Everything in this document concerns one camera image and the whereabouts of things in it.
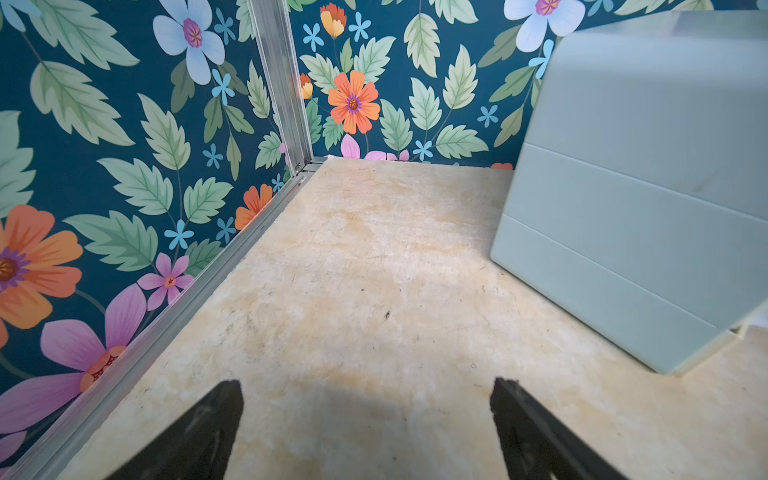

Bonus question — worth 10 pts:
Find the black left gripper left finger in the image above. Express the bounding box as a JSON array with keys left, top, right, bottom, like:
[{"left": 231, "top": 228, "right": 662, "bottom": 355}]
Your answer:
[{"left": 109, "top": 380, "right": 244, "bottom": 480}]

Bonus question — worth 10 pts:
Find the aluminium cage frame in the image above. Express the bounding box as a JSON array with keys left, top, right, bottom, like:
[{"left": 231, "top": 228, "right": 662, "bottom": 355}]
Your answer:
[{"left": 1, "top": 1, "right": 306, "bottom": 479}]

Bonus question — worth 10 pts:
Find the pale blue mini drawer cabinet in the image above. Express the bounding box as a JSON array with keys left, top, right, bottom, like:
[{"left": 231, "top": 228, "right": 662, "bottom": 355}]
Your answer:
[{"left": 490, "top": 10, "right": 767, "bottom": 375}]

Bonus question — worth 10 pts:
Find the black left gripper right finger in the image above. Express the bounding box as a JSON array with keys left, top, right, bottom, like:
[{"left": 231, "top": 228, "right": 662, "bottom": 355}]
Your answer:
[{"left": 490, "top": 377, "right": 624, "bottom": 480}]

